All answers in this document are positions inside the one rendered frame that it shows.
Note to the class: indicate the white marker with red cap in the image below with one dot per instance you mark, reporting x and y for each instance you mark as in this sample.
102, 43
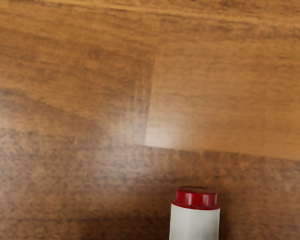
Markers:
194, 220

